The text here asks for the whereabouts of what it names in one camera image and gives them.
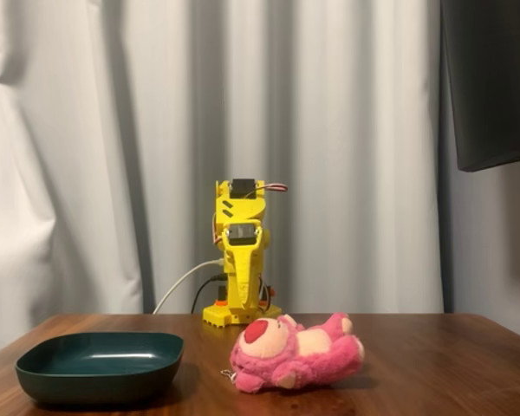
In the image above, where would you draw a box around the yellow gripper black servo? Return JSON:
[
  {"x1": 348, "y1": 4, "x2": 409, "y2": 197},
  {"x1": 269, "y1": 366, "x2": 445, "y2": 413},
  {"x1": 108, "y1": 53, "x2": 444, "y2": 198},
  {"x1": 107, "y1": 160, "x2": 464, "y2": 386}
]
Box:
[{"x1": 222, "y1": 218, "x2": 271, "y2": 311}]

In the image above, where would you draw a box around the pink strawberry bear plush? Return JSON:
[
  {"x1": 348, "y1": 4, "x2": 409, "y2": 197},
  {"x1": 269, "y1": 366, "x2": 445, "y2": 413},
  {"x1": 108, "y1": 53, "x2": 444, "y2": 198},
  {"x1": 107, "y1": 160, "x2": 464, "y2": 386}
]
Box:
[{"x1": 219, "y1": 311, "x2": 366, "y2": 394}]

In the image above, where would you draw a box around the yellow robot arm with base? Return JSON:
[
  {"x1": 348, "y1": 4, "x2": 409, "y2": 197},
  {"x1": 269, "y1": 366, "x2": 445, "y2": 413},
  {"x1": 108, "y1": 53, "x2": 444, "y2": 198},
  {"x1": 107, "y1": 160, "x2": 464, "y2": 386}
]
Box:
[{"x1": 202, "y1": 178, "x2": 283, "y2": 327}]

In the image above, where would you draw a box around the dark green bowl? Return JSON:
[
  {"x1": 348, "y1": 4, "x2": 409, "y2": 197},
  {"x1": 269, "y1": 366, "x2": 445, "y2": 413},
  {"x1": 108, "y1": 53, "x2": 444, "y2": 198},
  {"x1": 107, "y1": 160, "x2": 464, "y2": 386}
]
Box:
[{"x1": 15, "y1": 331, "x2": 185, "y2": 406}]

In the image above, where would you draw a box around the white pleated curtain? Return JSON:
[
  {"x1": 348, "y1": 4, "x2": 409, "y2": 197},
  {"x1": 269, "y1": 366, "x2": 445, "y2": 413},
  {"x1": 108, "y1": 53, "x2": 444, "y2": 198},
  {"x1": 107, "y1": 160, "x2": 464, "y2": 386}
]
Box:
[{"x1": 0, "y1": 0, "x2": 520, "y2": 361}]

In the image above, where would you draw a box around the dark monitor panel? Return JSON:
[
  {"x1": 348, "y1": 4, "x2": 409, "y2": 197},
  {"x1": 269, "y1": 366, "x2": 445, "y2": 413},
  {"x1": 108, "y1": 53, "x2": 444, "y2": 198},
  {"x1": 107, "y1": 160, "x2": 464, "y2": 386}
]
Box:
[{"x1": 439, "y1": 0, "x2": 520, "y2": 173}]

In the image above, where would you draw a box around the black power cable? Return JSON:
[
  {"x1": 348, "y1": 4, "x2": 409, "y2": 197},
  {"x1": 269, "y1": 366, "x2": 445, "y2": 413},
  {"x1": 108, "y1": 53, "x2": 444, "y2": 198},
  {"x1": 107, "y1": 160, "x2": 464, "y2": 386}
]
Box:
[{"x1": 190, "y1": 273, "x2": 226, "y2": 315}]

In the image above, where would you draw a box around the white power cable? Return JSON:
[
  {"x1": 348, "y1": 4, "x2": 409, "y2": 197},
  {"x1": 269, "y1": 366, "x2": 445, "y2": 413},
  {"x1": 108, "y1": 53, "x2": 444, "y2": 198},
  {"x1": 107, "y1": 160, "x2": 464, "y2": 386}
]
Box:
[{"x1": 152, "y1": 258, "x2": 225, "y2": 315}]

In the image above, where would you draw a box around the red white servo cable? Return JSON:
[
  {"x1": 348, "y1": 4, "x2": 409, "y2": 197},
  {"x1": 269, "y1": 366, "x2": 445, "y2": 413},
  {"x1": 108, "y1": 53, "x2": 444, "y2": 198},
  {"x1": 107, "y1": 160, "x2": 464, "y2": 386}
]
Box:
[{"x1": 255, "y1": 182, "x2": 289, "y2": 195}]

